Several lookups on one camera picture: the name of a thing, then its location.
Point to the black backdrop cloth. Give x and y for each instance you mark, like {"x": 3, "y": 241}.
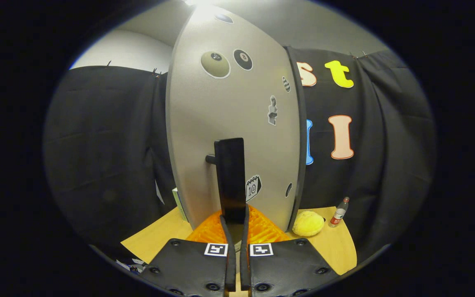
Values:
{"x": 97, "y": 144}

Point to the green edged white book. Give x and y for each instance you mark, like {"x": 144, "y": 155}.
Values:
{"x": 179, "y": 204}

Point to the yellow plush toy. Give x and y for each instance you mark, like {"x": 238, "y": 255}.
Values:
{"x": 307, "y": 223}

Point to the small plastic bottle red label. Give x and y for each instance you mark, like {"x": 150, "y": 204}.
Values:
{"x": 339, "y": 214}

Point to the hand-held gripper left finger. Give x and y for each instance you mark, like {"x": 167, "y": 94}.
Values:
{"x": 190, "y": 264}

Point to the grey shoe cabinet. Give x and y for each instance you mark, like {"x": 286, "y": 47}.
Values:
{"x": 299, "y": 123}

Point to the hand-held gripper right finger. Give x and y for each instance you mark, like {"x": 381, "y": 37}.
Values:
{"x": 287, "y": 266}

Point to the beige shoe cabinet door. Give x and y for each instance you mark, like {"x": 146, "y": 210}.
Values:
{"x": 221, "y": 107}

